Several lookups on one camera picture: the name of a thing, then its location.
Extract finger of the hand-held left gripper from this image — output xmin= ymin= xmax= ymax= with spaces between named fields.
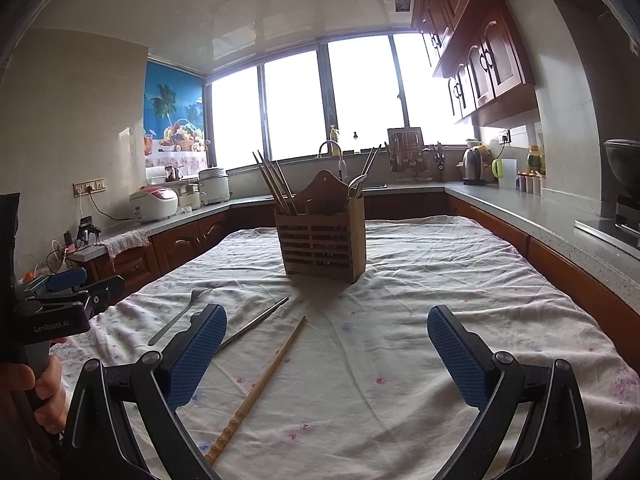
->
xmin=22 ymin=266 xmax=88 ymax=301
xmin=27 ymin=275 xmax=127 ymax=320

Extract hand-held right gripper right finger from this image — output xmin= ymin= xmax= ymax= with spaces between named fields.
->
xmin=426 ymin=304 xmax=594 ymax=480

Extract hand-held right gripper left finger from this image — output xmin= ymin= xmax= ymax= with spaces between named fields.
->
xmin=59 ymin=303 xmax=228 ymax=480

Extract wooden utensil holder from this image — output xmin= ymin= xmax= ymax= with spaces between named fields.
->
xmin=274 ymin=171 xmax=367 ymax=283

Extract person's left hand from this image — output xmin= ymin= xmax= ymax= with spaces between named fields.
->
xmin=0 ymin=357 xmax=68 ymax=436

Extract metal fork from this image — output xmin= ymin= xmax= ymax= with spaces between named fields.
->
xmin=148 ymin=287 xmax=214 ymax=347

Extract white lace cloth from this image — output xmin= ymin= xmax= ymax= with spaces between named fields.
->
xmin=100 ymin=229 xmax=152 ymax=263

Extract black charger gadget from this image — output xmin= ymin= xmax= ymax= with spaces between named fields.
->
xmin=74 ymin=215 xmax=102 ymax=247

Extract white floral tablecloth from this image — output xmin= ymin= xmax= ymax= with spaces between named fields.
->
xmin=47 ymin=215 xmax=640 ymax=480

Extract brown wooden base cabinet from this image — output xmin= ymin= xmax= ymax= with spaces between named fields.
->
xmin=70 ymin=207 xmax=233 ymax=311
xmin=445 ymin=194 xmax=640 ymax=356
xmin=229 ymin=191 xmax=448 ymax=223

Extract white pink rice cooker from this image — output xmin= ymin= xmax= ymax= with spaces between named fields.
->
xmin=129 ymin=186 xmax=179 ymax=223

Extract small white appliance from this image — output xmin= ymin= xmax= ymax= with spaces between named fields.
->
xmin=177 ymin=184 xmax=202 ymax=211

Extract white steamer pot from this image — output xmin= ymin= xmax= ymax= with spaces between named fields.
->
xmin=198 ymin=166 xmax=231 ymax=205

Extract grey kitchen countertop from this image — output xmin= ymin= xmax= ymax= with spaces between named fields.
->
xmin=67 ymin=180 xmax=640 ymax=306

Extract white seasoning jar set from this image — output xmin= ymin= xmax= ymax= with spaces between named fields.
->
xmin=517 ymin=171 xmax=543 ymax=196

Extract steel electric kettle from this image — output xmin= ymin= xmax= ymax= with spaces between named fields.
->
xmin=461 ymin=146 xmax=488 ymax=186

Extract black knife block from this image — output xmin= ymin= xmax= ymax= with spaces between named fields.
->
xmin=431 ymin=141 xmax=449 ymax=183

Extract steel gas stove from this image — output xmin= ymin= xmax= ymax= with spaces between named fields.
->
xmin=574 ymin=195 xmax=640 ymax=261

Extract green bottle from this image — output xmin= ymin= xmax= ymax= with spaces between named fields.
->
xmin=526 ymin=145 xmax=546 ymax=176

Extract metal dish rack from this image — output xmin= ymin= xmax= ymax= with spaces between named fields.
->
xmin=386 ymin=127 xmax=435 ymax=182

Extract chrome kitchen faucet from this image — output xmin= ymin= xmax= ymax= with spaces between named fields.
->
xmin=318 ymin=140 xmax=348 ymax=183

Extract dark wok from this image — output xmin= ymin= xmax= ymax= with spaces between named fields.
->
xmin=604 ymin=139 xmax=640 ymax=198

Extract black power cable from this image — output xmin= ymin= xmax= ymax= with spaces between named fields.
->
xmin=79 ymin=189 xmax=136 ymax=222

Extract wall socket strip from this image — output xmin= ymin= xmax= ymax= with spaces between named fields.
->
xmin=73 ymin=177 xmax=109 ymax=198

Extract white pitcher green handle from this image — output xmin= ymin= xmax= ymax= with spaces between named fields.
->
xmin=492 ymin=158 xmax=517 ymax=190

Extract tropical beach wall poster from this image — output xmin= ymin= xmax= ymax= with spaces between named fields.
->
xmin=144 ymin=58 xmax=207 ymax=168

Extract brown wooden wall cabinets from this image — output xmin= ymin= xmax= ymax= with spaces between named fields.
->
xmin=412 ymin=0 xmax=538 ymax=126

